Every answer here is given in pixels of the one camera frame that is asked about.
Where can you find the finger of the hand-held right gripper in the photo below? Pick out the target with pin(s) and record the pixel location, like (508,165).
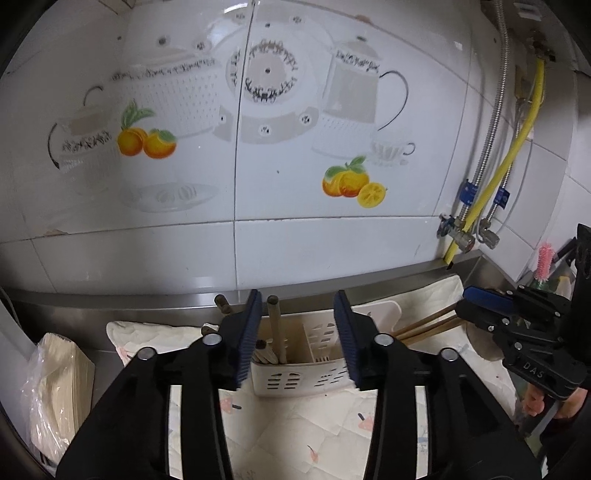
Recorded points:
(487,297)
(480,318)

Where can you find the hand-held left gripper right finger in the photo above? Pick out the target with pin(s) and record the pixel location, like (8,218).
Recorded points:
(344,341)

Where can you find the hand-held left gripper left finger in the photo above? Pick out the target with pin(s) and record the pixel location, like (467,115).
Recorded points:
(244,341)

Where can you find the wooden chopsticks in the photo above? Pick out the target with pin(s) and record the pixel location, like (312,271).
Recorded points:
(273,318)

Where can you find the white plastic utensil basket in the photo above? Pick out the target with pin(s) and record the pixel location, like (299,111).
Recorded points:
(304,369)

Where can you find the person's right forearm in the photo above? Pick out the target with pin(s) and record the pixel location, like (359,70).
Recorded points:
(568,445)

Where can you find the person's right hand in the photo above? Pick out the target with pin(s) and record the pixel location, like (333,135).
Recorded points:
(535,401)

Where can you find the steel water valve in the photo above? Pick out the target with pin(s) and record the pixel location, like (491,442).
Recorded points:
(489,235)

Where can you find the pink bottle brush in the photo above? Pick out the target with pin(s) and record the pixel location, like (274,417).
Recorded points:
(544,261)

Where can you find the white quilted cloth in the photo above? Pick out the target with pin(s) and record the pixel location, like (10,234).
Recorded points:
(286,438)

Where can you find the bagged beige paper stack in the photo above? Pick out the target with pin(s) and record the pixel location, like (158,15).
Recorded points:
(55,397)

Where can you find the white countertop appliance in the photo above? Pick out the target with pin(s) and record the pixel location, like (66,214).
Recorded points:
(14,337)

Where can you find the brass gas fitting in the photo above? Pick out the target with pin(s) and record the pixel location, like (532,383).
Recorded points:
(541,46)

